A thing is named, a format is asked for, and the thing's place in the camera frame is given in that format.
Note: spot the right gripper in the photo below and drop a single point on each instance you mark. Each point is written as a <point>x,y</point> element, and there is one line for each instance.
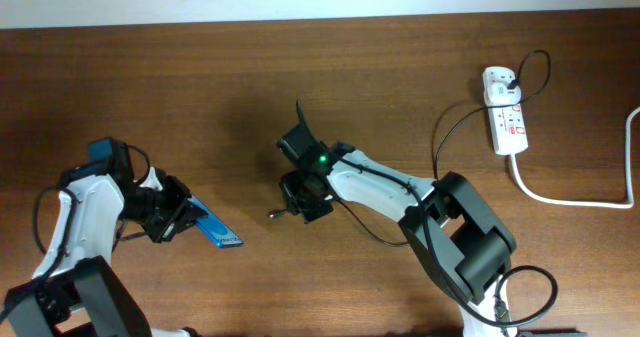
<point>288,183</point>

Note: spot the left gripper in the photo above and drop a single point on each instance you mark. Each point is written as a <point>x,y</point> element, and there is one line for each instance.
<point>182,208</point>

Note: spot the blue Samsung Galaxy smartphone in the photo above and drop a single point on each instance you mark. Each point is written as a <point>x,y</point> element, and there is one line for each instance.
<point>214,228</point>

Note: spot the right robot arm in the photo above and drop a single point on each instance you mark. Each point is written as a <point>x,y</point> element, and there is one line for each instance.
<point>462,245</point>

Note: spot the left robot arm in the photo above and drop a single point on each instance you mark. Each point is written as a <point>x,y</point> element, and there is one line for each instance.
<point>76,273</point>

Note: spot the white USB charger plug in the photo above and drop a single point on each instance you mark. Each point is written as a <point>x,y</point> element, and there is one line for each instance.
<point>496,81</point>

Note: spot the white power strip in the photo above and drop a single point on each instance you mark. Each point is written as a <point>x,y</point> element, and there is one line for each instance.
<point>507,129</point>

